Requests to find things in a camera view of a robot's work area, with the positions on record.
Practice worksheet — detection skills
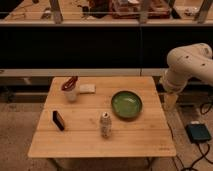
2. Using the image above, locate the green ceramic plate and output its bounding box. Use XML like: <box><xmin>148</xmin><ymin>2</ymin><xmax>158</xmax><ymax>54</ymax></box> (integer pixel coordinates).
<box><xmin>111</xmin><ymin>91</ymin><xmax>143</xmax><ymax>119</ymax></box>

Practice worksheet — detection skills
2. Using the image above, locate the black eraser block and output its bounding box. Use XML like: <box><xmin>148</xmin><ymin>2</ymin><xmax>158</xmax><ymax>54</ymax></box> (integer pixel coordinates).
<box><xmin>53</xmin><ymin>111</ymin><xmax>65</xmax><ymax>131</ymax></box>

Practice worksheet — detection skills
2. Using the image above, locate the white cup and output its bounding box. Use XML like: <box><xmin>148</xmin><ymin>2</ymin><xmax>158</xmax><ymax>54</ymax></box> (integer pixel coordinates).
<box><xmin>64</xmin><ymin>87</ymin><xmax>78</xmax><ymax>102</ymax></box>

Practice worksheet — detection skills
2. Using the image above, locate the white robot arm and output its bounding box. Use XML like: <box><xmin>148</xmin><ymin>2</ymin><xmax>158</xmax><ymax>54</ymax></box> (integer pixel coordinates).
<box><xmin>161</xmin><ymin>43</ymin><xmax>213</xmax><ymax>111</ymax></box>

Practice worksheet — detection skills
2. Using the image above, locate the white sponge block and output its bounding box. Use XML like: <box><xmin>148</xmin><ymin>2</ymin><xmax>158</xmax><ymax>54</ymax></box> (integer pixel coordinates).
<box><xmin>79</xmin><ymin>84</ymin><xmax>96</xmax><ymax>94</ymax></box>

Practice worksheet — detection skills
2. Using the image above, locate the red tray on shelf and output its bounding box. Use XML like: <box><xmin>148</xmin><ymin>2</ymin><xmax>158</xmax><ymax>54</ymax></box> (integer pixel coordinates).
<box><xmin>110</xmin><ymin>0</ymin><xmax>170</xmax><ymax>19</ymax></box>

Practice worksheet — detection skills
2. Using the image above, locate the wooden table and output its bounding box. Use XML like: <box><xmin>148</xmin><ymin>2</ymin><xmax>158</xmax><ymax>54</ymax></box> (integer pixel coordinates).
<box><xmin>28</xmin><ymin>77</ymin><xmax>176</xmax><ymax>159</ymax></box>

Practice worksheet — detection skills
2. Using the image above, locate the black foot pedal box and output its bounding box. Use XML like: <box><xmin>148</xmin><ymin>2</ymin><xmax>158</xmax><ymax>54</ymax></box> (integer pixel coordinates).
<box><xmin>185</xmin><ymin>124</ymin><xmax>212</xmax><ymax>143</ymax></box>

